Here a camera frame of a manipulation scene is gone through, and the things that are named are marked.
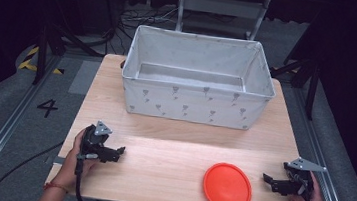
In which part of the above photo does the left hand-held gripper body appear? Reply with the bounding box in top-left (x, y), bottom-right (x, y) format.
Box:
top-left (76, 118), bottom-right (115, 166)

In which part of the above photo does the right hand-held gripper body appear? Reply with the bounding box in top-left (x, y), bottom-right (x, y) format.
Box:
top-left (279, 155), bottom-right (329, 201)

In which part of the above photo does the orange round plastic disc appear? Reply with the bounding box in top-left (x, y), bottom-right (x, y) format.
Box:
top-left (201, 160), bottom-right (256, 201)

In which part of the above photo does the grey fabric storage box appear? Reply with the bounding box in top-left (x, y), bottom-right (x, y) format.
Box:
top-left (116, 23), bottom-right (282, 134)

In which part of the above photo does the person's left hand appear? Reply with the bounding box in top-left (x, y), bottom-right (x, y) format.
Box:
top-left (55, 124), bottom-right (104, 188)

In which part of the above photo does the yellow black hazard tape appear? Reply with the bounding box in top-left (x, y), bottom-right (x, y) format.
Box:
top-left (17, 44), bottom-right (67, 76)

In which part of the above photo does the black metal stand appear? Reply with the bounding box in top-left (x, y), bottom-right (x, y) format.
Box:
top-left (31, 20), bottom-right (109, 93)
top-left (264, 51), bottom-right (324, 122)

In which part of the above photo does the grey cable plug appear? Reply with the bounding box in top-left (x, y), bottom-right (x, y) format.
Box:
top-left (76, 151), bottom-right (99, 162)

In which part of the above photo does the grey metal floor rail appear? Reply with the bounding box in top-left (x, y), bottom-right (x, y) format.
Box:
top-left (281, 85), bottom-right (357, 201)
top-left (0, 47), bottom-right (63, 201)

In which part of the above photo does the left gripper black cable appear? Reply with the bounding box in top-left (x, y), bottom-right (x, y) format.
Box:
top-left (70, 156), bottom-right (110, 201)

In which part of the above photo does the red string bracelet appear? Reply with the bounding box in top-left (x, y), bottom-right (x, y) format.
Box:
top-left (42, 181), bottom-right (71, 195)

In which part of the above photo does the thin black floor cable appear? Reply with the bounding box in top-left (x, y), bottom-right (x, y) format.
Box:
top-left (0, 134), bottom-right (66, 201)

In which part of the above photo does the bundle of floor cables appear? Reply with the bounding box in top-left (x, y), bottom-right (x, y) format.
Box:
top-left (113, 0), bottom-right (181, 49)

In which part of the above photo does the grey metal frame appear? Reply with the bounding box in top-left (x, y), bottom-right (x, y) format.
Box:
top-left (175, 0), bottom-right (272, 43)

